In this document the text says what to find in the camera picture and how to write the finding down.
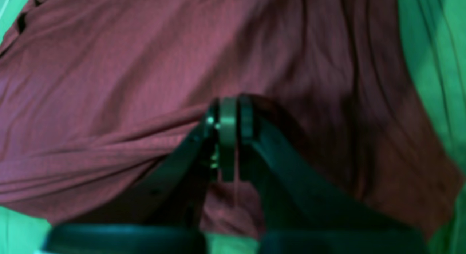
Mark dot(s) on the green table cloth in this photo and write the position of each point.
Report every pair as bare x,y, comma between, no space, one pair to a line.
437,46

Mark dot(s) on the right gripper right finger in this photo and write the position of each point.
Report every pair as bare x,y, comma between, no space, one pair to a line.
273,157

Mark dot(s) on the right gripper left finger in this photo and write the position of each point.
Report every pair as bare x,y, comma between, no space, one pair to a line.
173,193

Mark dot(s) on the red T-shirt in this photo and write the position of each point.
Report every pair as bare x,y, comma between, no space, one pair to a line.
182,82

